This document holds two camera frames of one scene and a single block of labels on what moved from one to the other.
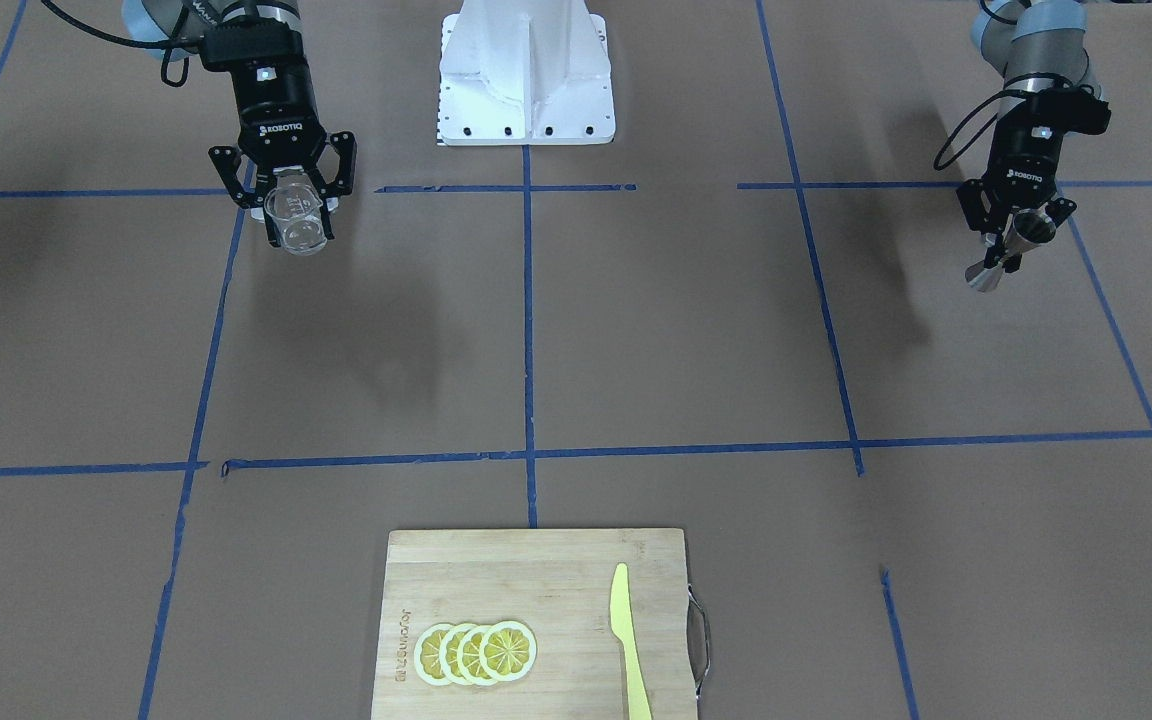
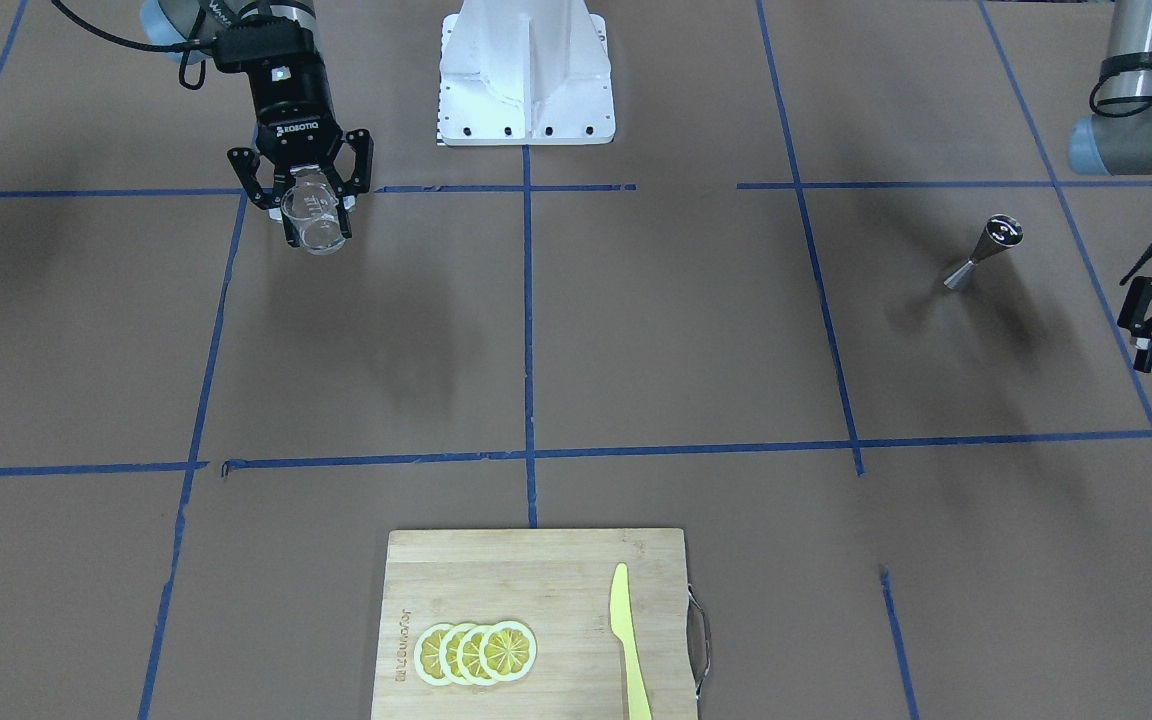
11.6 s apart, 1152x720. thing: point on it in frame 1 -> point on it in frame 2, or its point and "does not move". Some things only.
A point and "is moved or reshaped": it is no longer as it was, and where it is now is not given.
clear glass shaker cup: x=295 y=211 is moved or reshaped
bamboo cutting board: x=558 y=584 does not move
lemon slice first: x=507 y=651 does not move
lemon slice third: x=448 y=652 does not move
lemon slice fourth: x=427 y=654 does not move
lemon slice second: x=468 y=655 does not move
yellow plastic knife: x=621 y=622 does not move
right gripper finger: x=344 y=143 -> x=360 y=181
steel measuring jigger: x=1026 y=230 is moved or reshaped
